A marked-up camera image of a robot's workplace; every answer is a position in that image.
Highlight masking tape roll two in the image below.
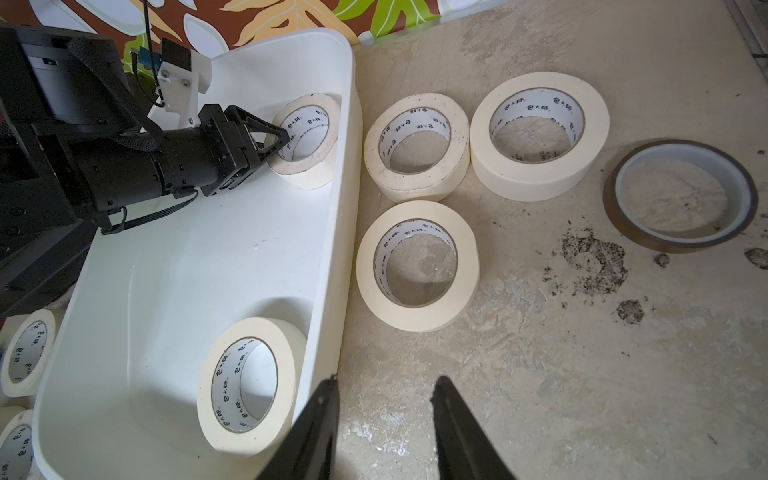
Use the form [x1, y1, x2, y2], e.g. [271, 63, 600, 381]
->
[1, 309, 64, 398]

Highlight masking tape roll five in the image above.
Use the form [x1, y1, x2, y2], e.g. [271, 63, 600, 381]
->
[469, 72, 610, 202]

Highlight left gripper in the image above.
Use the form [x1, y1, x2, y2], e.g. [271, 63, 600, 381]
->
[1, 25, 290, 228]

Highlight masking tape roll four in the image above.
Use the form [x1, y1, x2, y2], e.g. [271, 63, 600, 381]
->
[1, 406, 34, 480]

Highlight masking tape roll eight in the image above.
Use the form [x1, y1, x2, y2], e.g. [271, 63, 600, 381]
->
[363, 93, 470, 203]

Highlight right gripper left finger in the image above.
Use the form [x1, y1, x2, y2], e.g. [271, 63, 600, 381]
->
[257, 376, 340, 480]

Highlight white plastic storage box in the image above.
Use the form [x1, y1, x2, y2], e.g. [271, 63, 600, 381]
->
[33, 28, 363, 479]

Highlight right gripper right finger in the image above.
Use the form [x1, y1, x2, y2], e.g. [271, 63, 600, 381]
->
[431, 376, 515, 480]

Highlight masking tape roll eleven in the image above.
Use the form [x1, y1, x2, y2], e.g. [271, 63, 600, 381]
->
[197, 317, 306, 456]

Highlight masking tape roll six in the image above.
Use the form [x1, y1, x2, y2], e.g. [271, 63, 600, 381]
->
[267, 94, 340, 190]

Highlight masking tape roll ten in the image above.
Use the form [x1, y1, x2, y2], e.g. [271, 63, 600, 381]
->
[356, 200, 480, 333]

